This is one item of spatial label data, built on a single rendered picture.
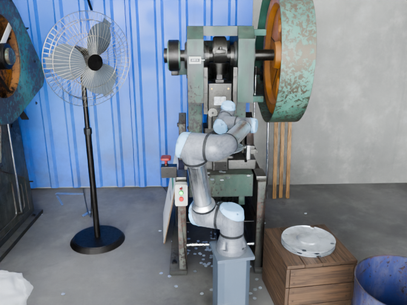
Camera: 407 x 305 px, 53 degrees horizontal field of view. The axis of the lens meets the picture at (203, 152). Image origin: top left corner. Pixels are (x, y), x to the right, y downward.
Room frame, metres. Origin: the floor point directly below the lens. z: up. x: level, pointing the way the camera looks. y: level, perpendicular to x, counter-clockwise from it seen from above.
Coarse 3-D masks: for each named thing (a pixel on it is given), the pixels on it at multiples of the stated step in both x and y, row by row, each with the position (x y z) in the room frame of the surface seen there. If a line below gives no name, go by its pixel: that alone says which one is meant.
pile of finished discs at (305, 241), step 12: (288, 228) 2.10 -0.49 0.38; (300, 228) 2.10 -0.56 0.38; (312, 228) 2.11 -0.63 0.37; (288, 240) 1.96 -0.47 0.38; (300, 240) 1.95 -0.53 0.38; (312, 240) 1.95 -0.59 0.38; (324, 240) 1.96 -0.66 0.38; (300, 252) 1.86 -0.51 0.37; (312, 252) 1.84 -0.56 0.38; (324, 252) 1.85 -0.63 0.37
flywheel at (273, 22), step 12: (276, 0) 2.52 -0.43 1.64; (276, 12) 2.67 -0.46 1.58; (276, 24) 2.65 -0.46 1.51; (264, 36) 2.87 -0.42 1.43; (276, 36) 2.63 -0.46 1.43; (264, 48) 2.85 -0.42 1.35; (276, 48) 2.47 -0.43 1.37; (276, 60) 2.46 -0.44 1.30; (264, 72) 2.81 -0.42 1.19; (264, 84) 2.79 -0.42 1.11; (276, 84) 2.56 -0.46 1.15; (276, 96) 2.54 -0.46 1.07
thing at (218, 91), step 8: (216, 80) 2.48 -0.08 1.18; (224, 80) 2.49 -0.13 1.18; (208, 88) 2.44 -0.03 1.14; (216, 88) 2.44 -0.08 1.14; (224, 88) 2.44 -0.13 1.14; (232, 88) 2.44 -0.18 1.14; (208, 96) 2.44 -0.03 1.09; (216, 96) 2.44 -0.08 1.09; (224, 96) 2.44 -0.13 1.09; (208, 104) 2.44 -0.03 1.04; (216, 104) 2.44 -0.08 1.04; (208, 112) 2.42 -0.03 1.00; (216, 112) 2.42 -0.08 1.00; (208, 120) 2.44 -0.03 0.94; (208, 128) 2.44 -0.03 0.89
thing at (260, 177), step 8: (248, 112) 2.89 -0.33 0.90; (248, 136) 2.76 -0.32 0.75; (256, 168) 2.40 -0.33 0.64; (256, 176) 2.26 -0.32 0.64; (264, 176) 2.26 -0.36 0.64; (256, 184) 2.28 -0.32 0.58; (264, 184) 2.23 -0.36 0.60; (256, 192) 2.27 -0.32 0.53; (264, 192) 2.23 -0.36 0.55; (248, 200) 2.57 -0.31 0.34; (256, 200) 2.26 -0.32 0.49; (264, 200) 2.23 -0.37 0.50; (256, 208) 2.24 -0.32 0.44; (264, 208) 2.23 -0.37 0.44; (256, 216) 2.23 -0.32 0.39; (264, 216) 2.23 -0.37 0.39; (248, 224) 2.60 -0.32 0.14; (256, 224) 2.23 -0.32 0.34; (248, 232) 2.58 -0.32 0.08; (256, 232) 2.23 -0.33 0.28; (248, 240) 2.53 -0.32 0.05; (256, 240) 2.23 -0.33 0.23; (256, 248) 2.23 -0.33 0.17; (256, 256) 2.23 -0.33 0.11; (256, 264) 2.23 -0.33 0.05; (256, 272) 2.21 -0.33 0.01
